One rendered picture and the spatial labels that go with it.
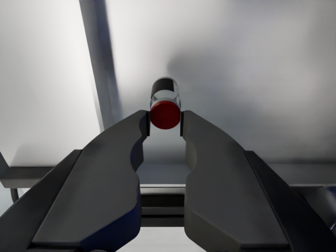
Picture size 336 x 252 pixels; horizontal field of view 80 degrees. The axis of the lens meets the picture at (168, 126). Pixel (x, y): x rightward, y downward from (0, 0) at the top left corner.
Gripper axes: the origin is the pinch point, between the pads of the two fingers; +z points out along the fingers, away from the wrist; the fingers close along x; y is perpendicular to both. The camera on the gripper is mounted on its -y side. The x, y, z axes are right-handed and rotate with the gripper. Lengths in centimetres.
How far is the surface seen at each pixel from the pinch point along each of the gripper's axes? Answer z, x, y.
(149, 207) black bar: 6.5, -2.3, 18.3
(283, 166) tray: 7.9, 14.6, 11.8
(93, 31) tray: 6.8, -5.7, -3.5
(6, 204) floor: 95, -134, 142
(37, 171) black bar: 7.4, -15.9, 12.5
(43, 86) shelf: 8.3, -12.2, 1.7
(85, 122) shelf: 8.4, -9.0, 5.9
